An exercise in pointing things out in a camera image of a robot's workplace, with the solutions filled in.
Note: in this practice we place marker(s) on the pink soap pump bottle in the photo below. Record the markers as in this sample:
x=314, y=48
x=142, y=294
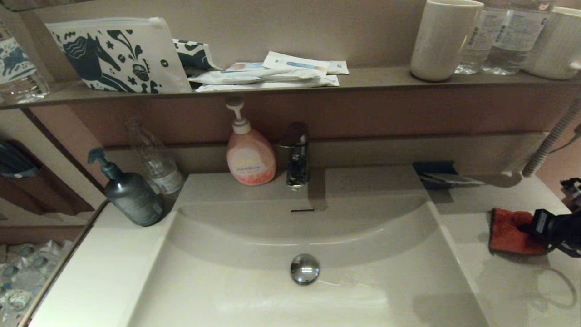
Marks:
x=250, y=162

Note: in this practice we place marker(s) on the white ceramic cup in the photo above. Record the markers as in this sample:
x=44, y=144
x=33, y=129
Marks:
x=551, y=50
x=442, y=43

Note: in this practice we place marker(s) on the white horse print pouch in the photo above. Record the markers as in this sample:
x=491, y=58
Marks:
x=159, y=50

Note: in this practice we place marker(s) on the clear water bottle white label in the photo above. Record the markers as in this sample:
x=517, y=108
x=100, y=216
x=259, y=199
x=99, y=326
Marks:
x=515, y=43
x=474, y=54

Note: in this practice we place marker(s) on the orange-red microfibre cloth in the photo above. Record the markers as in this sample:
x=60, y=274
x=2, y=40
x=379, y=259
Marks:
x=508, y=236

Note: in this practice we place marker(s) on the flat white sachet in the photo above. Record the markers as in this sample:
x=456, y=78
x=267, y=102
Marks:
x=270, y=86

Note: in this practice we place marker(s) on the water bottle blue print label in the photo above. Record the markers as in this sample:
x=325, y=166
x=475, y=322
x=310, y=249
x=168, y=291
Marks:
x=18, y=68

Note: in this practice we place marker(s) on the empty clear plastic bottle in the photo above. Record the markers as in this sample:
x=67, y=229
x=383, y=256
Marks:
x=159, y=170

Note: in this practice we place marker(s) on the brown wall shelf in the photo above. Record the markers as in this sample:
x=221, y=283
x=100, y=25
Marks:
x=381, y=81

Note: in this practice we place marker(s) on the small white patterned pouch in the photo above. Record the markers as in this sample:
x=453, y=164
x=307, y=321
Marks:
x=193, y=55

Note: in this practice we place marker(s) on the chrome lever faucet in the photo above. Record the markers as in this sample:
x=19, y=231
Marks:
x=297, y=165

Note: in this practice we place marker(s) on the shrink-wrapped water bottle pack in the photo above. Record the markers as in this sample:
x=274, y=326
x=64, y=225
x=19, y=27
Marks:
x=27, y=277

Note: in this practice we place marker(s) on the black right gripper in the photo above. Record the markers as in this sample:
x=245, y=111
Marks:
x=560, y=231

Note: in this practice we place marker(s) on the dark blue folded bag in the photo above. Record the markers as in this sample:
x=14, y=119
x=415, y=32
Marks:
x=13, y=161

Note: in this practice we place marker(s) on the white toothbrush sachet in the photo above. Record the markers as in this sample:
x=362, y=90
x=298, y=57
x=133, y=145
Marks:
x=292, y=62

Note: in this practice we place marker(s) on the chrome drain stopper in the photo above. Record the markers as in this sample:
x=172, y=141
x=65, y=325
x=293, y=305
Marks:
x=305, y=269

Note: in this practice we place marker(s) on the white sachet with pink print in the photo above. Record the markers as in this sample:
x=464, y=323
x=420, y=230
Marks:
x=243, y=66

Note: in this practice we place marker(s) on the dark teal box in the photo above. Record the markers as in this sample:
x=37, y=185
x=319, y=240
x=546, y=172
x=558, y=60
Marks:
x=431, y=167

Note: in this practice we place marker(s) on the white ceramic sink basin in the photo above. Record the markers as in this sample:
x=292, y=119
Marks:
x=236, y=295

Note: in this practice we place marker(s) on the dark teal pump bottle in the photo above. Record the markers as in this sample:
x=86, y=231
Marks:
x=131, y=200

